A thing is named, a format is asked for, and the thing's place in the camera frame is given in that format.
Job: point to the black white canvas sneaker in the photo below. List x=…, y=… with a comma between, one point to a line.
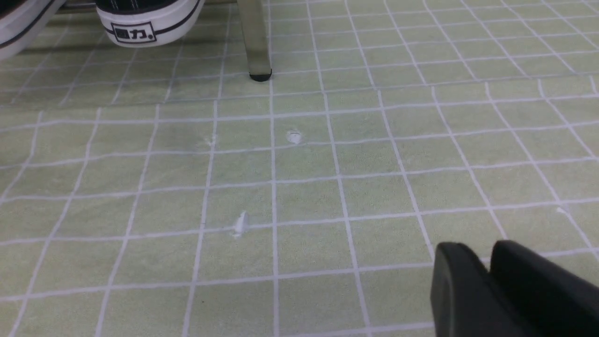
x=21, y=21
x=147, y=23

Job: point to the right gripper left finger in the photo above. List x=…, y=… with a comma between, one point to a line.
x=467, y=302

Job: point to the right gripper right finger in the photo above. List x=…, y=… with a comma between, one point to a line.
x=555, y=301

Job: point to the silver metal shoe rack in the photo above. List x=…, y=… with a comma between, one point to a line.
x=252, y=24

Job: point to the black white canvas sneaker right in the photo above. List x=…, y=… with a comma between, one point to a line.
x=147, y=23

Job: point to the black white canvas sneaker left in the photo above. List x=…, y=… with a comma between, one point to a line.
x=21, y=21

